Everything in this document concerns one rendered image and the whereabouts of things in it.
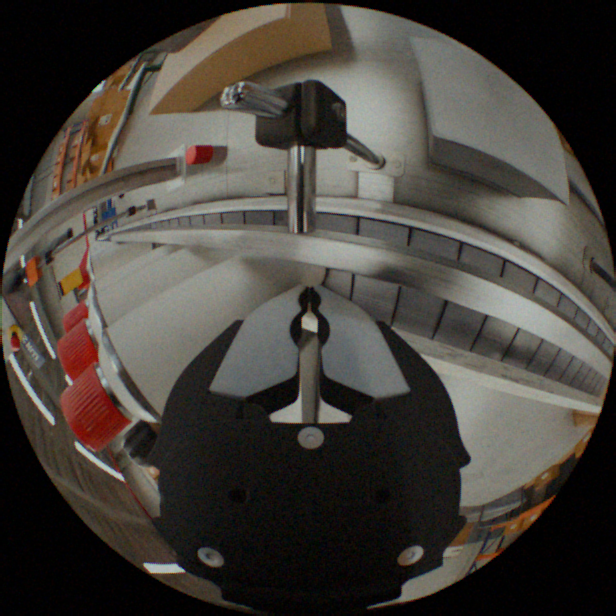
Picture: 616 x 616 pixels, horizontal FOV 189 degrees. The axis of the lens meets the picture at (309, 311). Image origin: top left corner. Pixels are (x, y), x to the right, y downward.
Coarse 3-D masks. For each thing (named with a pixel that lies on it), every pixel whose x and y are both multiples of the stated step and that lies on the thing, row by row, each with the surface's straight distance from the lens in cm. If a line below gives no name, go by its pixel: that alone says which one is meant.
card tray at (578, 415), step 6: (606, 390) 66; (600, 396) 64; (576, 414) 56; (582, 414) 61; (588, 414) 66; (594, 414) 73; (576, 420) 55; (582, 420) 60; (588, 420) 66; (594, 420) 73; (576, 426) 54; (582, 426) 59; (588, 426) 64; (594, 426) 72
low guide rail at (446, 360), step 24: (408, 336) 16; (432, 360) 15; (456, 360) 16; (480, 360) 18; (480, 384) 17; (504, 384) 18; (528, 384) 20; (552, 384) 24; (576, 408) 31; (600, 408) 44
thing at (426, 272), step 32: (224, 224) 13; (288, 256) 9; (320, 256) 8; (352, 256) 8; (384, 256) 7; (416, 256) 7; (416, 288) 7; (448, 288) 7; (480, 288) 8; (512, 288) 8; (512, 320) 9; (544, 320) 10; (576, 352) 13
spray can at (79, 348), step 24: (168, 264) 15; (192, 264) 15; (216, 264) 16; (120, 288) 14; (144, 288) 14; (168, 288) 14; (96, 312) 14; (120, 312) 13; (72, 336) 15; (96, 336) 14; (72, 360) 15; (96, 360) 15
